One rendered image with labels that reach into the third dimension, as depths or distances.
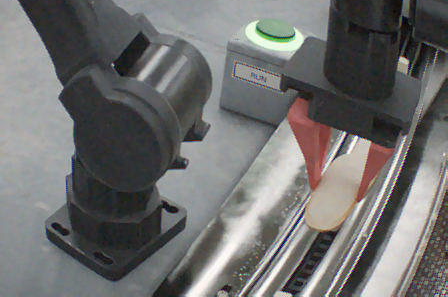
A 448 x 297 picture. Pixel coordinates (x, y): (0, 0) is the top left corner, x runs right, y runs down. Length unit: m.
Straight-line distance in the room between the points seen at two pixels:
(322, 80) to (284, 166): 0.21
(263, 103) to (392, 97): 0.32
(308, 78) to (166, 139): 0.10
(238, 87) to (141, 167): 0.28
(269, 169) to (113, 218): 0.16
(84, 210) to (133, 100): 0.13
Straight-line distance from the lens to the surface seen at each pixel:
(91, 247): 0.78
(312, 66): 0.67
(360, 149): 0.90
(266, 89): 0.96
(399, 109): 0.65
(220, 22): 1.14
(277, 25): 0.97
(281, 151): 0.87
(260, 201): 0.81
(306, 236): 0.80
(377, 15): 0.62
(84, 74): 0.68
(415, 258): 0.74
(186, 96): 0.72
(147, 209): 0.78
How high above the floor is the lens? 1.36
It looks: 34 degrees down
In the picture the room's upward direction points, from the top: 8 degrees clockwise
